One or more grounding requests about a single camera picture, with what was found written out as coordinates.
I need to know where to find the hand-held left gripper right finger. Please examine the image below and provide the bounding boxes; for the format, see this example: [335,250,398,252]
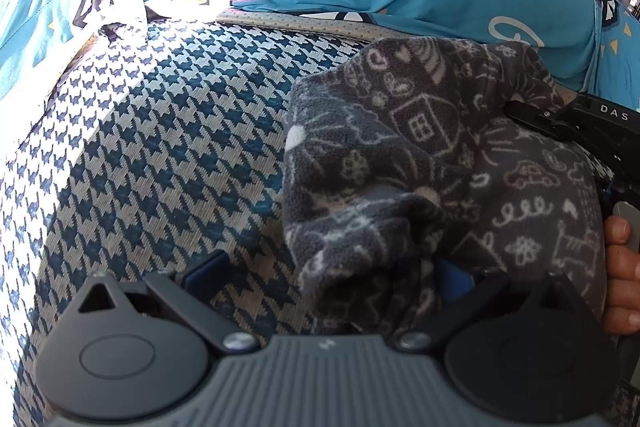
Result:
[395,257,578,351]

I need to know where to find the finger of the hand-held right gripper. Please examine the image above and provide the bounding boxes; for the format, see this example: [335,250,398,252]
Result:
[502,99,573,140]

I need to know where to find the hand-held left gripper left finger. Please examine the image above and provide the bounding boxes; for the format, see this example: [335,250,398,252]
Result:
[77,251,259,354]

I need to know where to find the grey patterned fleece jacket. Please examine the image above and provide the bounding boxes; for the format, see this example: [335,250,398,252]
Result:
[282,36,608,338]

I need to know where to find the person's right hand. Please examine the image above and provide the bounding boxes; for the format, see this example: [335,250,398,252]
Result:
[602,216,640,335]

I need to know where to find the houndstooth sofa seat cover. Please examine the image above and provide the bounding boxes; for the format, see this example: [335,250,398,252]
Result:
[0,7,640,427]

